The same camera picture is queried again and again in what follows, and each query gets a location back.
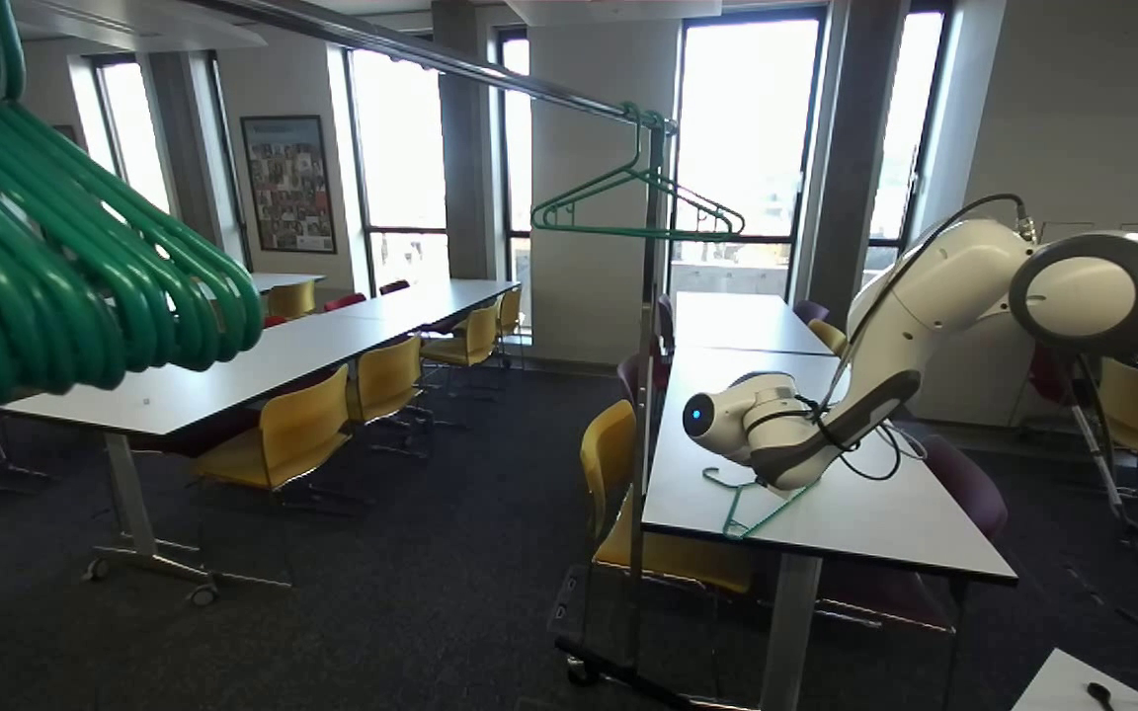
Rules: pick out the white robot base platform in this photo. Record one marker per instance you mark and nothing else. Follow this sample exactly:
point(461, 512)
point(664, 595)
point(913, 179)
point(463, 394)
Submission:
point(1055, 685)

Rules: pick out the bunch of green hangers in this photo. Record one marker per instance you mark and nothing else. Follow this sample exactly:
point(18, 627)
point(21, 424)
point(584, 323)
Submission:
point(58, 262)

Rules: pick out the maroon chair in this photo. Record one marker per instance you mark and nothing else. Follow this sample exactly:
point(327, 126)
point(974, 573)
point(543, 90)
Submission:
point(633, 377)
point(968, 487)

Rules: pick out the yellow chair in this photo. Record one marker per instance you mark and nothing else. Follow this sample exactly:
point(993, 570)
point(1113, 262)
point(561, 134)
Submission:
point(1128, 410)
point(290, 303)
point(513, 312)
point(609, 456)
point(473, 338)
point(286, 437)
point(389, 381)
point(830, 338)

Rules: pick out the metal clothes rack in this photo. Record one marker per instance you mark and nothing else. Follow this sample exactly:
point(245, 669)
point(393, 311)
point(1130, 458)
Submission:
point(659, 283)

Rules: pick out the dark chair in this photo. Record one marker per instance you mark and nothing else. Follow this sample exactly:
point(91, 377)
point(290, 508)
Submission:
point(393, 286)

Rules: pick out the purple chair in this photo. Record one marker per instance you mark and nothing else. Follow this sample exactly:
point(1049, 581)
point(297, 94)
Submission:
point(810, 312)

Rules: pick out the long white table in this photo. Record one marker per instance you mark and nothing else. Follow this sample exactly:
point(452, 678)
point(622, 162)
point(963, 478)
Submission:
point(265, 362)
point(290, 283)

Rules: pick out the small black plug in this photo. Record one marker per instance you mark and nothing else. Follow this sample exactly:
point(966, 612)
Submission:
point(1100, 693)

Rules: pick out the large framed wall picture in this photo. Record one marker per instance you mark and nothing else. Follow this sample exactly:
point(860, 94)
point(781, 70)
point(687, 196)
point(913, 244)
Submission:
point(290, 182)

